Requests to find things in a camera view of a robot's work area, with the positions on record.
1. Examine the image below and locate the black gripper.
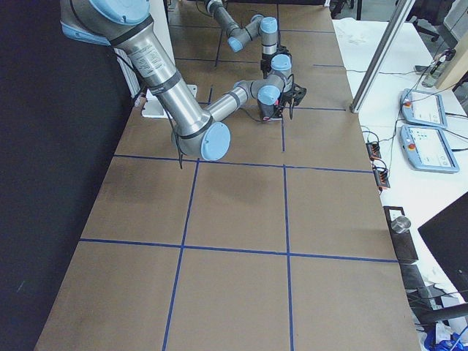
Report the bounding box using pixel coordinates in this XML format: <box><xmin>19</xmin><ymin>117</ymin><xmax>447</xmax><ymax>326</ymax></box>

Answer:
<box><xmin>277</xmin><ymin>83</ymin><xmax>306</xmax><ymax>119</ymax></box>
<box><xmin>260</xmin><ymin>44</ymin><xmax>292</xmax><ymax>75</ymax></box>

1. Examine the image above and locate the pink and grey towel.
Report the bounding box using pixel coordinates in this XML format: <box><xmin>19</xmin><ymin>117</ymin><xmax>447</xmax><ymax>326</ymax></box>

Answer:
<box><xmin>257</xmin><ymin>100</ymin><xmax>283</xmax><ymax>121</ymax></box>

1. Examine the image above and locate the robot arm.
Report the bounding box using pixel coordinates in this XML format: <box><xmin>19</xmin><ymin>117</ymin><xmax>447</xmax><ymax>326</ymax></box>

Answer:
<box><xmin>204</xmin><ymin>0</ymin><xmax>291</xmax><ymax>78</ymax></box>
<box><xmin>60</xmin><ymin>1</ymin><xmax>306</xmax><ymax>161</ymax></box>

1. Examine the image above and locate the upper orange power strip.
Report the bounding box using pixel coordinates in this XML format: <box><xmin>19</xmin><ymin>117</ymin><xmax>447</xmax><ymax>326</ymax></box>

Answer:
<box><xmin>366</xmin><ymin>141</ymin><xmax>381</xmax><ymax>161</ymax></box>

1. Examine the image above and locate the orange power strip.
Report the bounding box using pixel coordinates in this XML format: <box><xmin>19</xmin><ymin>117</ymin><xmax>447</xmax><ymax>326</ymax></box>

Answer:
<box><xmin>372</xmin><ymin>165</ymin><xmax>390</xmax><ymax>191</ymax></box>
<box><xmin>366</xmin><ymin>141</ymin><xmax>381</xmax><ymax>161</ymax></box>

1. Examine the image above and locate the lower orange power strip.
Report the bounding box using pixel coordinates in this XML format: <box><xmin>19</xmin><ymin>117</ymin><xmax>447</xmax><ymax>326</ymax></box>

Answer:
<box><xmin>372</xmin><ymin>165</ymin><xmax>390</xmax><ymax>191</ymax></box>

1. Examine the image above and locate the white side table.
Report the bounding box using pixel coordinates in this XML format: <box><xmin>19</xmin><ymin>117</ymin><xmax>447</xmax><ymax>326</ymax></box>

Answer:
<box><xmin>331</xmin><ymin>20</ymin><xmax>468</xmax><ymax>330</ymax></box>

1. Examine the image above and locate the upper teach pendant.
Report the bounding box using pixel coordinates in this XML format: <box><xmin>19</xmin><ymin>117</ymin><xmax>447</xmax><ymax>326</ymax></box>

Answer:
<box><xmin>400</xmin><ymin>88</ymin><xmax>448</xmax><ymax>129</ymax></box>

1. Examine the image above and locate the teach pendant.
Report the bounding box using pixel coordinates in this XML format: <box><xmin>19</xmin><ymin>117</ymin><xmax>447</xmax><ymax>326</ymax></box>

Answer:
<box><xmin>399</xmin><ymin>124</ymin><xmax>459</xmax><ymax>174</ymax></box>
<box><xmin>400</xmin><ymin>88</ymin><xmax>448</xmax><ymax>129</ymax></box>

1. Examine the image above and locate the lower teach pendant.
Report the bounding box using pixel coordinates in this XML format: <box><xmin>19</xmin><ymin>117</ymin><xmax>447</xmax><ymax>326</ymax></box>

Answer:
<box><xmin>399</xmin><ymin>124</ymin><xmax>459</xmax><ymax>174</ymax></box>

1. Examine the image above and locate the metal cup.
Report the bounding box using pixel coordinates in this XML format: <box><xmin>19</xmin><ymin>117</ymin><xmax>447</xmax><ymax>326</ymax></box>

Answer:
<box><xmin>390</xmin><ymin>216</ymin><xmax>411</xmax><ymax>234</ymax></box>

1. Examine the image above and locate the black tray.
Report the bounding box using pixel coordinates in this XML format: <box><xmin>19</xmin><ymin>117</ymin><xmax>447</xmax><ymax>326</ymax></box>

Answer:
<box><xmin>383</xmin><ymin>206</ymin><xmax>418</xmax><ymax>264</ymax></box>

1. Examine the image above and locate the black curtain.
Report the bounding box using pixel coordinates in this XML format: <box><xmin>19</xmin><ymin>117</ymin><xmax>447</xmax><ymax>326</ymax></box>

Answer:
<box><xmin>1</xmin><ymin>1</ymin><xmax>132</xmax><ymax>350</ymax></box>

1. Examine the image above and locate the black monitor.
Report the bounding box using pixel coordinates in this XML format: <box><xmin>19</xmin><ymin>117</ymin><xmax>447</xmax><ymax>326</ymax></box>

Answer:
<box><xmin>418</xmin><ymin>194</ymin><xmax>467</xmax><ymax>300</ymax></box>

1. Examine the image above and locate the white camera stand base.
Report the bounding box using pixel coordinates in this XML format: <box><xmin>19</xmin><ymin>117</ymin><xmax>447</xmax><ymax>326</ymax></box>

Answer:
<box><xmin>142</xmin><ymin>80</ymin><xmax>200</xmax><ymax>121</ymax></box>

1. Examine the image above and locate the aluminium frame post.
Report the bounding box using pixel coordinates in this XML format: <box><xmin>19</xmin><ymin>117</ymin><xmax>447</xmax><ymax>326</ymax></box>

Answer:
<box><xmin>350</xmin><ymin>0</ymin><xmax>415</xmax><ymax>113</ymax></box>

